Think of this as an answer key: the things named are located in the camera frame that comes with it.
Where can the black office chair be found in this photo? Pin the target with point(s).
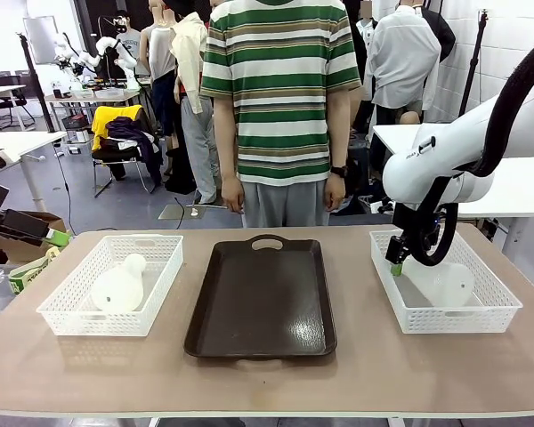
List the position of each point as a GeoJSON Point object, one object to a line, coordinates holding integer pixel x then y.
{"type": "Point", "coordinates": [9, 100]}

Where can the background work table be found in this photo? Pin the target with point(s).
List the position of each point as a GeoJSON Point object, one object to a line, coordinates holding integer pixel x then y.
{"type": "Point", "coordinates": [98, 94]}

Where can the background person with headset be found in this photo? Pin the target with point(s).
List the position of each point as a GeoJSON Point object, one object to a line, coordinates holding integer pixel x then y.
{"type": "Point", "coordinates": [129, 40]}

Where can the black hanging garment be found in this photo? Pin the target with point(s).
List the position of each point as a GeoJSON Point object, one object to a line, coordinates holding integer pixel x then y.
{"type": "Point", "coordinates": [440, 31]}

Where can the black tripod stand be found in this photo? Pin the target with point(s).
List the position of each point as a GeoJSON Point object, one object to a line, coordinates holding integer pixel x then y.
{"type": "Point", "coordinates": [474, 66]}

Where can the person's left hand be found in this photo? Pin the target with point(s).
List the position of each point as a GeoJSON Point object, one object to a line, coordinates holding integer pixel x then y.
{"type": "Point", "coordinates": [335, 192]}

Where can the dark brown serving tray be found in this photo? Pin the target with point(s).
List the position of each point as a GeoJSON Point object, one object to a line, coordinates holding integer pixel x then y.
{"type": "Point", "coordinates": [260, 302]}

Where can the mannequin in white shirt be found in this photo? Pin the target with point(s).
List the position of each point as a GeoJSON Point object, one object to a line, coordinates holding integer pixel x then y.
{"type": "Point", "coordinates": [402, 53]}

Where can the mannequin in cream shirt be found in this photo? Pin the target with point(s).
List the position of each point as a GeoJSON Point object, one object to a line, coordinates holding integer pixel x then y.
{"type": "Point", "coordinates": [191, 66]}

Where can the translucent white conical flask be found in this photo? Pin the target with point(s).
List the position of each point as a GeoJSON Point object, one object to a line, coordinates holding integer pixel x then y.
{"type": "Point", "coordinates": [449, 284]}
{"type": "Point", "coordinates": [118, 289]}

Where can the black wristwatch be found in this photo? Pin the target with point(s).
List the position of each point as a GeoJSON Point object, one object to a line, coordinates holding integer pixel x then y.
{"type": "Point", "coordinates": [339, 170]}

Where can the red black box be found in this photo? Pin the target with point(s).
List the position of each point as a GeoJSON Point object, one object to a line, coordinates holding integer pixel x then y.
{"type": "Point", "coordinates": [74, 121]}

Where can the person's left forearm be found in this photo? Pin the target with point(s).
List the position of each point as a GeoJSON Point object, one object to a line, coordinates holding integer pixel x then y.
{"type": "Point", "coordinates": [340, 133]}

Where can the brown cardboard box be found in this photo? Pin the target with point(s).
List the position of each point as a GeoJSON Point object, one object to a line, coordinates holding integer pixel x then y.
{"type": "Point", "coordinates": [22, 249]}

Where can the grey trousers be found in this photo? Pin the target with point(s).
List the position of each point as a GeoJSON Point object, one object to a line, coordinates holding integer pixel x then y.
{"type": "Point", "coordinates": [285, 204]}

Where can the yellow garment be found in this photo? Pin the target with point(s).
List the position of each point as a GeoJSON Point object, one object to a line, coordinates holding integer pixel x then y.
{"type": "Point", "coordinates": [104, 115]}

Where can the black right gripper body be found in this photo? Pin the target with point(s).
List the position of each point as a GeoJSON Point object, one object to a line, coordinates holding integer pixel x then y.
{"type": "Point", "coordinates": [399, 251]}

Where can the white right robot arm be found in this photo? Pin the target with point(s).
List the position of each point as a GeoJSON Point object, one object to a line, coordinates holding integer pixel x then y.
{"type": "Point", "coordinates": [427, 178]}

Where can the person's right hand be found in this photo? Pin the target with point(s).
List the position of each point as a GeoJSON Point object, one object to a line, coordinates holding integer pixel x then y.
{"type": "Point", "coordinates": [233, 193]}

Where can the black metal chair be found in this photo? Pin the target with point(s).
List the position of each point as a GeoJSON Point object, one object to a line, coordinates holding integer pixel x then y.
{"type": "Point", "coordinates": [115, 155]}

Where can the grey mannequin base plate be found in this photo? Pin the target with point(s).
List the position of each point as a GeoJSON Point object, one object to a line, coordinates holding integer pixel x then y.
{"type": "Point", "coordinates": [182, 212]}

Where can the green striped t-shirt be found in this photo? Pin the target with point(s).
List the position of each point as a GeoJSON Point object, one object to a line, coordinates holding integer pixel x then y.
{"type": "Point", "coordinates": [280, 89]}

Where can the person's right forearm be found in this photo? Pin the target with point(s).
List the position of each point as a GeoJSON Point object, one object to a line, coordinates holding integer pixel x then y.
{"type": "Point", "coordinates": [227, 142]}

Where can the mannequin in white tank top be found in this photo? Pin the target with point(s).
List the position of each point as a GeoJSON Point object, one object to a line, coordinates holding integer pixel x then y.
{"type": "Point", "coordinates": [160, 49]}

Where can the white side table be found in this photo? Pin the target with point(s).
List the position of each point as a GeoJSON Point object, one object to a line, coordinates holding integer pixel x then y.
{"type": "Point", "coordinates": [13, 142]}

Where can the white perforated plastic basket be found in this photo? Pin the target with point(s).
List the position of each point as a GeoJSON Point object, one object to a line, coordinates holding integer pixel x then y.
{"type": "Point", "coordinates": [71, 322]}
{"type": "Point", "coordinates": [463, 320]}

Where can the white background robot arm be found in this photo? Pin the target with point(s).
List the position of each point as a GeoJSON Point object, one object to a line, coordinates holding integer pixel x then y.
{"type": "Point", "coordinates": [78, 58]}
{"type": "Point", "coordinates": [127, 62]}

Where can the purple garment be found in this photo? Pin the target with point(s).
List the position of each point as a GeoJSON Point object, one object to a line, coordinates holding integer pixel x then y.
{"type": "Point", "coordinates": [138, 133]}

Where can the black light stand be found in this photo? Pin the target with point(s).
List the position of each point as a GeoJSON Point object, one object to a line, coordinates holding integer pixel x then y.
{"type": "Point", "coordinates": [35, 84]}

